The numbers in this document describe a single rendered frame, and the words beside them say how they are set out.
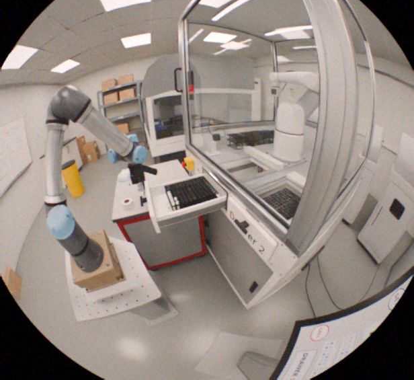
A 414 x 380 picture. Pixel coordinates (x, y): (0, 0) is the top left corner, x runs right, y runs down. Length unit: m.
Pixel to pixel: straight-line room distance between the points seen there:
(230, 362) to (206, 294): 0.71
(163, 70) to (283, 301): 2.20
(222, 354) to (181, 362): 0.31
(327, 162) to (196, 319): 1.28
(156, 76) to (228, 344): 2.18
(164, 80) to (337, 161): 1.35
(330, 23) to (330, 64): 0.10
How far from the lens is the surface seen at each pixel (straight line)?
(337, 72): 0.31
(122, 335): 1.52
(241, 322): 1.34
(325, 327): 0.37
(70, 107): 0.52
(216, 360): 1.32
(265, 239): 0.52
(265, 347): 1.35
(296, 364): 0.39
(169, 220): 0.66
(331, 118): 0.31
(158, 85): 1.42
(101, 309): 0.70
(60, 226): 0.53
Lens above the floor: 1.32
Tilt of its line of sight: 29 degrees down
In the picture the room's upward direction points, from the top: 3 degrees counter-clockwise
